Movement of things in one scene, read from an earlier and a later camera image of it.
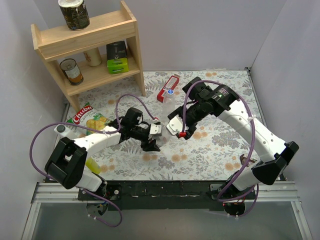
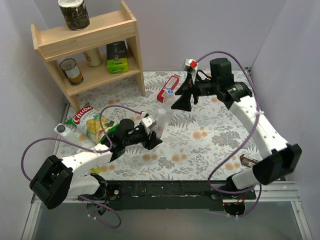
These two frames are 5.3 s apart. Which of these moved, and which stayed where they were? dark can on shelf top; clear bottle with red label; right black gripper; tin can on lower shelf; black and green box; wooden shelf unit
Moved: right black gripper; clear bottle with red label
Stayed: black and green box; wooden shelf unit; tin can on lower shelf; dark can on shelf top
